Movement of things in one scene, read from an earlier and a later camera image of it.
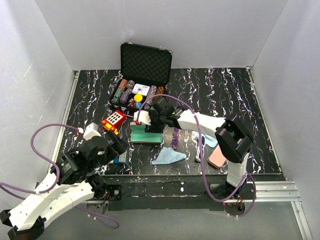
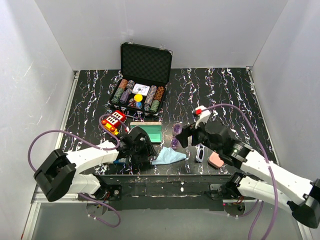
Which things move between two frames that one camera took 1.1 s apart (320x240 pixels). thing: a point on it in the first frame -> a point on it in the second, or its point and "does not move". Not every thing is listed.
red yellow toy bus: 115,120 does not move
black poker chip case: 145,73 does not move
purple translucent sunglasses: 176,137 does not move
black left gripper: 118,147 -> 141,158
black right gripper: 152,128 -> 187,131
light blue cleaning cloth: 168,155 does not move
